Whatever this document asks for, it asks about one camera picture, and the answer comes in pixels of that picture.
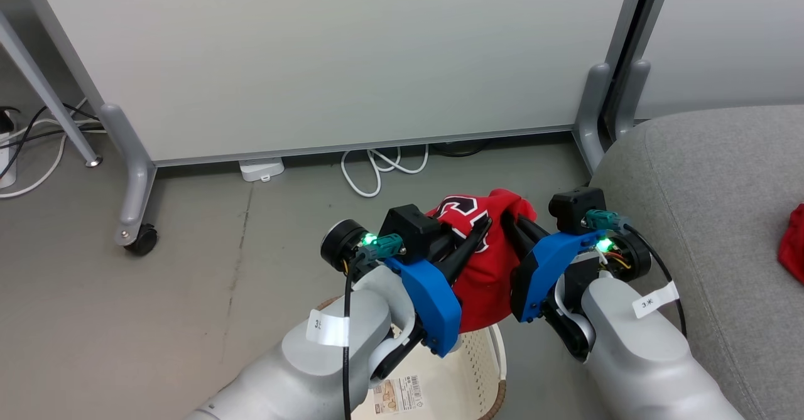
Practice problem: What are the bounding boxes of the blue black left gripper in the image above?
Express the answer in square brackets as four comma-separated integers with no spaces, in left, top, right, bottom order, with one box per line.
[382,218,494,358]

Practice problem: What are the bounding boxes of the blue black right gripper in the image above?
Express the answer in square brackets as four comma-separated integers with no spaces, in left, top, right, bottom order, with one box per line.
[502,217,608,325]

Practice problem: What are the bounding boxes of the red white jersey garment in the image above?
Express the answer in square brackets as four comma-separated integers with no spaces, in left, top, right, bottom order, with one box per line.
[425,188,538,335]

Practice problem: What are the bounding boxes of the plain red garment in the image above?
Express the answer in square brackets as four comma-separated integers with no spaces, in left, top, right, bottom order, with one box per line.
[777,203,804,284]

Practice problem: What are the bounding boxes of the white laundry basket brown rim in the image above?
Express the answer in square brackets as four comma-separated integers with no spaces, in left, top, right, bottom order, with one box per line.
[313,294,508,420]

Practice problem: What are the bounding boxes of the grey metal partition leg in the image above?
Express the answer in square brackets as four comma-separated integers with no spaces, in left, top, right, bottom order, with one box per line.
[99,102,157,246]
[572,62,614,174]
[612,60,652,142]

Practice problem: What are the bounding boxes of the barcode sticker label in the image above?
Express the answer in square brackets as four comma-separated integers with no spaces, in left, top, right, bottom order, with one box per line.
[369,374,425,416]

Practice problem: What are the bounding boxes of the grey fabric sofa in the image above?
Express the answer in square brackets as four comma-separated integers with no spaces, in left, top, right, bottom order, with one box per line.
[589,105,804,420]

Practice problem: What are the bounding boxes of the white power adapter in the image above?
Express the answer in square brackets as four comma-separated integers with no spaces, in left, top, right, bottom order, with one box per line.
[238,158,285,183]

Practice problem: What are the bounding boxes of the large white partition board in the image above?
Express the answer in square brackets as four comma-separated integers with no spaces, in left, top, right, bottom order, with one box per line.
[9,0,651,168]

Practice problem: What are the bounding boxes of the narrow white partition board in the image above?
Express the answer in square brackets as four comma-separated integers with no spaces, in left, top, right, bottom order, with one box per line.
[634,0,804,121]

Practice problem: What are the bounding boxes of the black caster wheel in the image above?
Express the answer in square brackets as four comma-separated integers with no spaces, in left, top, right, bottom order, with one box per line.
[122,223,159,257]

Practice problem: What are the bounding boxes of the grey slanted table leg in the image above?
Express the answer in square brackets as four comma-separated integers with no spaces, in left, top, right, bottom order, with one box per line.
[0,11,105,169]

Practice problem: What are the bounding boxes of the white power strip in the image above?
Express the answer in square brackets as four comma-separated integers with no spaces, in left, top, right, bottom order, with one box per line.
[0,130,18,189]

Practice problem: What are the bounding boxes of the white coiled cable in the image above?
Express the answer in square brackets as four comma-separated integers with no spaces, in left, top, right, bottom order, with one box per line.
[340,144,430,198]

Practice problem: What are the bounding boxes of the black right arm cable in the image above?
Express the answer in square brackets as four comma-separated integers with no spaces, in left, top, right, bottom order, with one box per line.
[583,210,688,339]

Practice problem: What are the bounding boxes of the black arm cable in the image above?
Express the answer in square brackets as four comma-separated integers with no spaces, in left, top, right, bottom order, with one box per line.
[583,210,688,339]
[341,233,404,420]

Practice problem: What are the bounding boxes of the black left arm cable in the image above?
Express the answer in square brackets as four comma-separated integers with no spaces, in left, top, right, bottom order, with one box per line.
[341,233,404,420]

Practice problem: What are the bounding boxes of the black and white floor cables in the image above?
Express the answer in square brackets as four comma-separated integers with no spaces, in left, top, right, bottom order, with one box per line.
[0,99,89,200]

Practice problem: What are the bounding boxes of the black floor cable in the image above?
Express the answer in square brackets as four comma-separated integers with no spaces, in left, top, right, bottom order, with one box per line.
[0,105,104,183]

